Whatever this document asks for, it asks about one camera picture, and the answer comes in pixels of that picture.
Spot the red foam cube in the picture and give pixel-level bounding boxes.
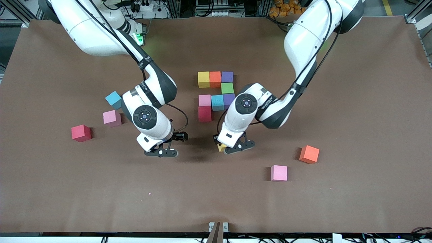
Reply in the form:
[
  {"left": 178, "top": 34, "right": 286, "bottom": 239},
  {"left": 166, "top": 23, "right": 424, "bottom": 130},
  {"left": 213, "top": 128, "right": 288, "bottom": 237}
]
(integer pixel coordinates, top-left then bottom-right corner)
[
  {"left": 71, "top": 124, "right": 92, "bottom": 142},
  {"left": 198, "top": 106, "right": 212, "bottom": 122}
]

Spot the light blue foam cube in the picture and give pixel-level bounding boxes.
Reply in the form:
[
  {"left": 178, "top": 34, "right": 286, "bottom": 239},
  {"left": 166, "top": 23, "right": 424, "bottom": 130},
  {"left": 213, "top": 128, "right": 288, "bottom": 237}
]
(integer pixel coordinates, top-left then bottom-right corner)
[
  {"left": 105, "top": 90, "right": 123, "bottom": 110},
  {"left": 211, "top": 94, "right": 224, "bottom": 111}
]

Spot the brown table cover sheet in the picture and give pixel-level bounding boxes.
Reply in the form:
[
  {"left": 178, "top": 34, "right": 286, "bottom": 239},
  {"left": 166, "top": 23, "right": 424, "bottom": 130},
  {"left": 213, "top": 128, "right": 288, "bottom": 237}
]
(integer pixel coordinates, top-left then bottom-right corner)
[{"left": 0, "top": 17, "right": 432, "bottom": 234}]

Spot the white equipment box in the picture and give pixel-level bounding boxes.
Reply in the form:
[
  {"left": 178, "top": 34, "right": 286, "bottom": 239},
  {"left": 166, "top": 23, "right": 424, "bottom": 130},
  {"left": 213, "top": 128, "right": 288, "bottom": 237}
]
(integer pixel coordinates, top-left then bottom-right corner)
[{"left": 194, "top": 0, "right": 237, "bottom": 17}]

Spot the white power strip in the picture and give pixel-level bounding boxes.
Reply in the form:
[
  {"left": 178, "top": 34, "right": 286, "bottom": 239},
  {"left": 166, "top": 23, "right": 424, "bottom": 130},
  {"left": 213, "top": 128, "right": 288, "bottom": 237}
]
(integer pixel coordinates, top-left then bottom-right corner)
[{"left": 130, "top": 0, "right": 169, "bottom": 19}]

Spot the bag of orange items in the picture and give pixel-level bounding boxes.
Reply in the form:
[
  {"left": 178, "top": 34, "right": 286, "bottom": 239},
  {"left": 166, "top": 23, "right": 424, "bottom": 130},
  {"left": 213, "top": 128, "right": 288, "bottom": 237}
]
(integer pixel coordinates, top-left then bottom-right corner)
[{"left": 269, "top": 0, "right": 304, "bottom": 18}]

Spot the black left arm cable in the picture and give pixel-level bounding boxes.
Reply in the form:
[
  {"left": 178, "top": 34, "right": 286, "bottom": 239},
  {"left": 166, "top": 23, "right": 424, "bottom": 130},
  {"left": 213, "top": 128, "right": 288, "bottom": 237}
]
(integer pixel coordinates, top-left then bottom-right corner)
[{"left": 216, "top": 111, "right": 230, "bottom": 135}]

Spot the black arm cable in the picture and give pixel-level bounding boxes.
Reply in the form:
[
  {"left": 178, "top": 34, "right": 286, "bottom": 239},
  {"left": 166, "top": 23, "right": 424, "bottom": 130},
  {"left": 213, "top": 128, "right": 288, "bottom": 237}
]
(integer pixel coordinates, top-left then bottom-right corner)
[
  {"left": 216, "top": 111, "right": 230, "bottom": 135},
  {"left": 165, "top": 103, "right": 189, "bottom": 133}
]

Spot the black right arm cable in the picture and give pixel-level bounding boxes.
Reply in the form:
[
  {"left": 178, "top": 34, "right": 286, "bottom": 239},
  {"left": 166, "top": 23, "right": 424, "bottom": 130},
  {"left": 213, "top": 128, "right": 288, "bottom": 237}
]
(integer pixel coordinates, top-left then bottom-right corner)
[{"left": 165, "top": 103, "right": 189, "bottom": 133}]

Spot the metal mount bracket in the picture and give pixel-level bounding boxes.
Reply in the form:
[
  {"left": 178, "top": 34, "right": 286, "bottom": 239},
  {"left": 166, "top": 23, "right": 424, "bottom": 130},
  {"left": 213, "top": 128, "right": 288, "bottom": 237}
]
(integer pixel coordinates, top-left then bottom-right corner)
[{"left": 209, "top": 222, "right": 229, "bottom": 243}]

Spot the aluminium frame post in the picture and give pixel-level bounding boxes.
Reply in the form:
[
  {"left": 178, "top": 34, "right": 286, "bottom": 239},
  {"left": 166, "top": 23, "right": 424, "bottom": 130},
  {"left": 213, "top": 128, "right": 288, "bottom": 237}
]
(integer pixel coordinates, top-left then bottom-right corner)
[
  {"left": 169, "top": 0, "right": 183, "bottom": 18},
  {"left": 255, "top": 0, "right": 270, "bottom": 17}
]

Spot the aluminium frame corner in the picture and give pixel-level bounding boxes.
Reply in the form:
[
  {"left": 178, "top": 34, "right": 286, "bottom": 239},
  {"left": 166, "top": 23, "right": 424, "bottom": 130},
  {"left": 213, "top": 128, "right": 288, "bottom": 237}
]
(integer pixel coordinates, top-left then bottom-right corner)
[
  {"left": 403, "top": 0, "right": 432, "bottom": 68},
  {"left": 0, "top": 0, "right": 44, "bottom": 28}
]

